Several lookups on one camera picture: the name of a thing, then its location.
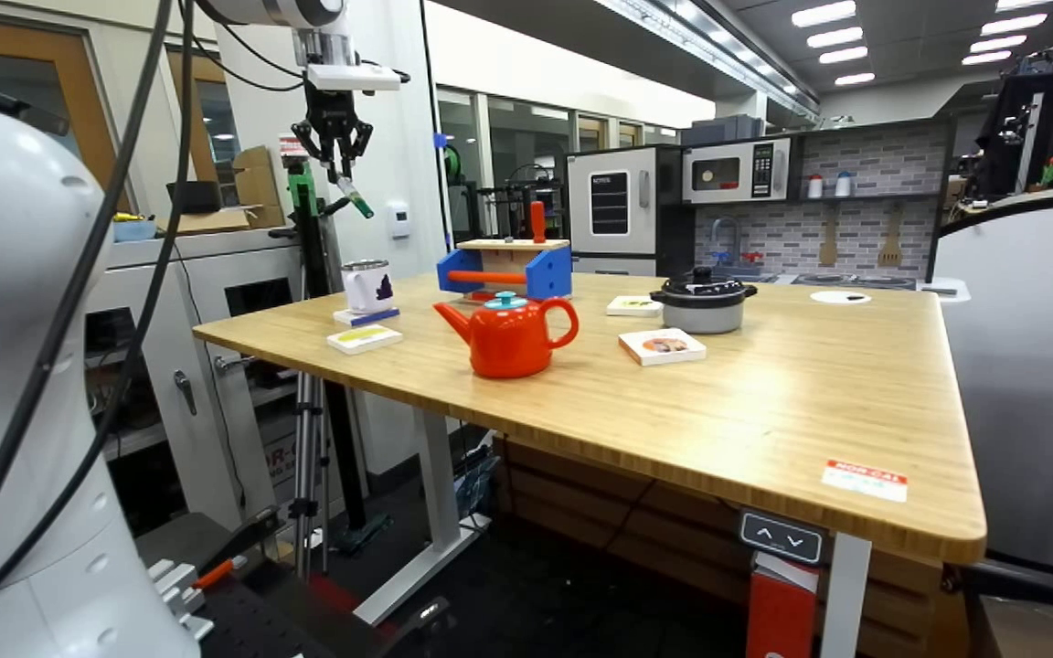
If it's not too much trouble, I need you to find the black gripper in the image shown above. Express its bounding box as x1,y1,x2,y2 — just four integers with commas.
292,87,373,186

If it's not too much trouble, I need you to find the green marker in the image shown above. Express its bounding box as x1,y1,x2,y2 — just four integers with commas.
335,178,378,219

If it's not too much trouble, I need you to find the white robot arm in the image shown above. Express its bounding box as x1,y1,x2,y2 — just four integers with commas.
0,114,203,658

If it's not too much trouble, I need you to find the white metal mug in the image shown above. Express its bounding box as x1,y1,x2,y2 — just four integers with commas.
343,261,396,323

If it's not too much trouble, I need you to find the yellow white small book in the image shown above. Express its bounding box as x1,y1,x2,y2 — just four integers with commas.
326,327,401,356

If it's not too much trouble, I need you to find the blue wooden toy toolbox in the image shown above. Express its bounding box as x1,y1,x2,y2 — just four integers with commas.
435,200,573,300

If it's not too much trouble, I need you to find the orange teapot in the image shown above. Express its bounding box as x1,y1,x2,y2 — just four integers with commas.
439,293,582,379

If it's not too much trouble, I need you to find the white oven cabinet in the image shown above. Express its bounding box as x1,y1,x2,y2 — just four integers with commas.
567,148,690,277

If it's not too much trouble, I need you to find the grey cabinet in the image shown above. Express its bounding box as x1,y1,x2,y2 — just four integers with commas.
101,232,296,533

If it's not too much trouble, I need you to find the small yellow green book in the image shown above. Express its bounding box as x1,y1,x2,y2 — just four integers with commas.
606,297,661,320

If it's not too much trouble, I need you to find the white table leg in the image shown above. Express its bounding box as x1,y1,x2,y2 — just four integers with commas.
355,414,490,629

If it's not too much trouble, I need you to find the white red small book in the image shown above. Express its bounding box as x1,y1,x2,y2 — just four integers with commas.
617,331,707,367

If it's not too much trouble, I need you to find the grey pot with black lid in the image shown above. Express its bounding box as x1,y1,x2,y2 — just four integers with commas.
656,282,755,336

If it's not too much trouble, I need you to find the white microwave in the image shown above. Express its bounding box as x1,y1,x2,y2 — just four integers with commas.
683,138,795,204

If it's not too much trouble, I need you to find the desk height control panel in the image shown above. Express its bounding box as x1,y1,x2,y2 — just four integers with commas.
739,511,822,565

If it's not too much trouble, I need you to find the red white warning sticker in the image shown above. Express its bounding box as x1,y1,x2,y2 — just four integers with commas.
822,462,907,506

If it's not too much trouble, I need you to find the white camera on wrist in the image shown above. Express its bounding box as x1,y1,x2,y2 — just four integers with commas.
305,63,406,92

